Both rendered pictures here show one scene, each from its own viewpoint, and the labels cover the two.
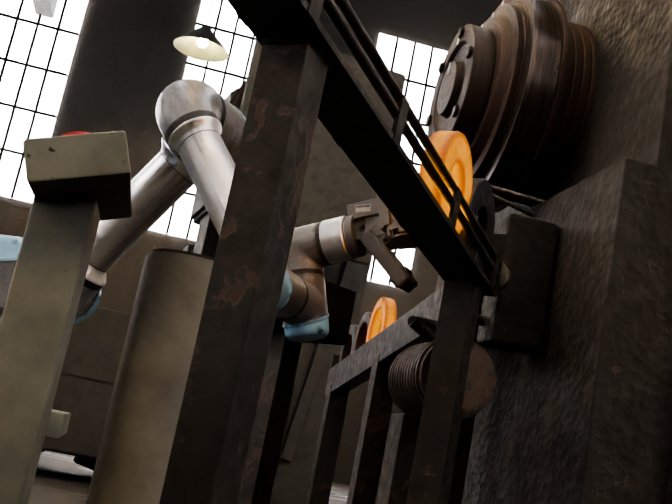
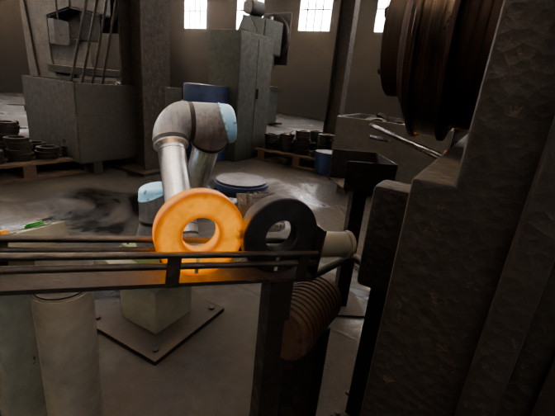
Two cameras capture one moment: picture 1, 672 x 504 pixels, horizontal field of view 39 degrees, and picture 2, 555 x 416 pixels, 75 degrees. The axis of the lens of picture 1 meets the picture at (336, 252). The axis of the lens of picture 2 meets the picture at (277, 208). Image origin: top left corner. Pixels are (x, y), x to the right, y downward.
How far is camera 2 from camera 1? 1.29 m
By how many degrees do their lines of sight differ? 49
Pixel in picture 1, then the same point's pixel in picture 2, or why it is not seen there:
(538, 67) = (425, 26)
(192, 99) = (158, 125)
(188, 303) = (37, 323)
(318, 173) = not seen: hidden behind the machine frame
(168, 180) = (197, 155)
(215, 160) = (163, 169)
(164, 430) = (47, 380)
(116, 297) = not seen: hidden behind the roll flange
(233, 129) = (208, 127)
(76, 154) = not seen: outside the picture
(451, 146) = (169, 216)
